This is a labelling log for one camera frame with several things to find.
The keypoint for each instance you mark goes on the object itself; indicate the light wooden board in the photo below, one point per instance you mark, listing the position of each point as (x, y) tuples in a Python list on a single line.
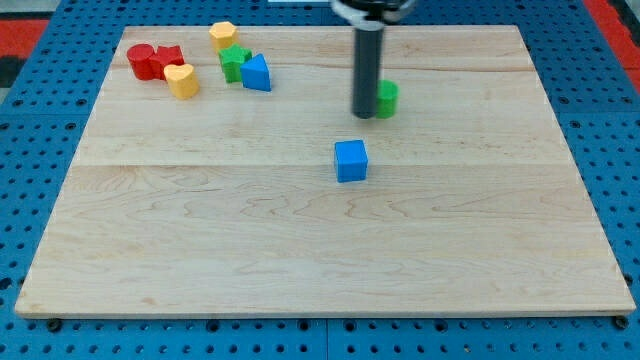
[(227, 205)]

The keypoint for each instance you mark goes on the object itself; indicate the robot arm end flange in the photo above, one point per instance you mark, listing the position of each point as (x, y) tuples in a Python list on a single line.
[(382, 11)]

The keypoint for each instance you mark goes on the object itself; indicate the blue triangle block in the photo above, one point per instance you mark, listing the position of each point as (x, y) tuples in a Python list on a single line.
[(255, 74)]

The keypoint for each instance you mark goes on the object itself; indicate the blue cube block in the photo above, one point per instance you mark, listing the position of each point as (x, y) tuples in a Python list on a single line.
[(350, 160)]

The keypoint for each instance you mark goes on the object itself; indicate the green cylinder block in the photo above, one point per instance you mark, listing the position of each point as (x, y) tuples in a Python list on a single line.
[(387, 97)]

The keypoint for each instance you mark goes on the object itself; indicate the red cylinder block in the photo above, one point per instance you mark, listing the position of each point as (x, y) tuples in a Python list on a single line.
[(139, 59)]

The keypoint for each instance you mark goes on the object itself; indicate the yellow hexagon block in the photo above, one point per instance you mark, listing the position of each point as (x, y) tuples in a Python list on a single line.
[(223, 35)]

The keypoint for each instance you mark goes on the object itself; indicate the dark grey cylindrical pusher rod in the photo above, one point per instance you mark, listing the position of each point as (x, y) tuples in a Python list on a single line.
[(368, 44)]

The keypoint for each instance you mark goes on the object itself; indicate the yellow heart block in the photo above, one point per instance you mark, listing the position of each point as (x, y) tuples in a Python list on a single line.
[(182, 80)]

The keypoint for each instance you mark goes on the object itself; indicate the green star block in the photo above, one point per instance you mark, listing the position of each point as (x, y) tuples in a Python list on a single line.
[(231, 59)]

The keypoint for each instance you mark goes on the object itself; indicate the red star block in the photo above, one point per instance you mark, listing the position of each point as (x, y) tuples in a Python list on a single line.
[(164, 56)]

